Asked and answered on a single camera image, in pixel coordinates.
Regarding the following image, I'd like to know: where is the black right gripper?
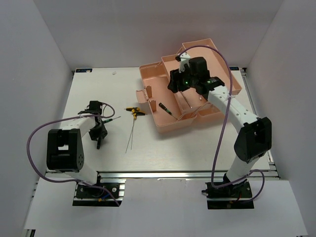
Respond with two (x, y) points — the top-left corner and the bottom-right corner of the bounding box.
(167, 65), (198, 94)

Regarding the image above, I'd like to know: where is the large green screwdriver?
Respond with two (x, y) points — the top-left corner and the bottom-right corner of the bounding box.
(181, 92), (192, 109)

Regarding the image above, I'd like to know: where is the black green precision screwdriver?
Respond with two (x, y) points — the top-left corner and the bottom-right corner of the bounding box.
(102, 116), (120, 124)

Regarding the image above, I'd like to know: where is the small black green screwdriver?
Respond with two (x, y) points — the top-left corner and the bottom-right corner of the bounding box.
(158, 103), (177, 119)

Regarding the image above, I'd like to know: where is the pink plastic toolbox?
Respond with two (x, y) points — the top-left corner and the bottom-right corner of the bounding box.
(135, 38), (243, 135)

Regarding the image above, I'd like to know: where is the yellow black hex key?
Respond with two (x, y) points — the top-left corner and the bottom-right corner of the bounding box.
(125, 107), (146, 153)
(125, 107), (140, 153)

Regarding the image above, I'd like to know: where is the small green precision screwdriver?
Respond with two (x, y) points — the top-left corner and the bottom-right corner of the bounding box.
(96, 138), (102, 150)

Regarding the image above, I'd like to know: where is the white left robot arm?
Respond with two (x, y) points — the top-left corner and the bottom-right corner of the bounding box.
(46, 101), (108, 197)

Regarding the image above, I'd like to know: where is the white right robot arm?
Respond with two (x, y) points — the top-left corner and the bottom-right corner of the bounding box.
(168, 56), (272, 197)

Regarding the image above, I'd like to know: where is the blue label sticker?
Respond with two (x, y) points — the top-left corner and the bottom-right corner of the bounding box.
(75, 68), (92, 73)

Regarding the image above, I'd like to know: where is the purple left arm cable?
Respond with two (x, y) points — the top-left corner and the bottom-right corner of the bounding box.
(26, 102), (121, 207)

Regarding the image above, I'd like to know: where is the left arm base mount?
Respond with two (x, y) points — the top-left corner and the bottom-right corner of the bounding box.
(72, 176), (125, 207)

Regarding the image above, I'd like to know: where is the aluminium front rail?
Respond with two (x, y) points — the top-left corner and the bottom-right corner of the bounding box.
(46, 170), (279, 178)

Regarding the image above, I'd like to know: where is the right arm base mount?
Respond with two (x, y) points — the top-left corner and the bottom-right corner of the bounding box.
(201, 179), (254, 210)

